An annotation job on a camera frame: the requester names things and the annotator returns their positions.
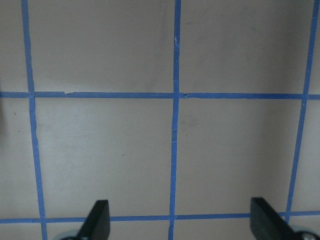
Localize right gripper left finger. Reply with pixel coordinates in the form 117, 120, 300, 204
75, 200, 111, 240

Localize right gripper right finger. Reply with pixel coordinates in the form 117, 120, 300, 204
250, 197, 300, 240

